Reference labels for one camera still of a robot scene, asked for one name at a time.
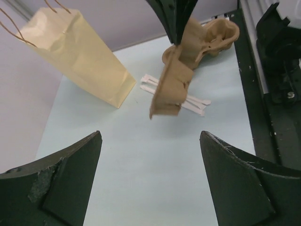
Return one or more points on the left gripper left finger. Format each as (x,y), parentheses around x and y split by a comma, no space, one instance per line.
(51,191)

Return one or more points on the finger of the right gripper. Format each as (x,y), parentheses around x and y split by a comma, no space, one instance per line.
(184,9)
(166,13)

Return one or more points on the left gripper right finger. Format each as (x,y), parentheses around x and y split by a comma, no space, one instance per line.
(247,190)

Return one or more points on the brown pulp cup carrier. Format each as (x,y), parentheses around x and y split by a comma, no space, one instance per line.
(174,69)

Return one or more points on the brown paper takeout bag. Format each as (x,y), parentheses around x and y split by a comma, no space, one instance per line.
(64,38)

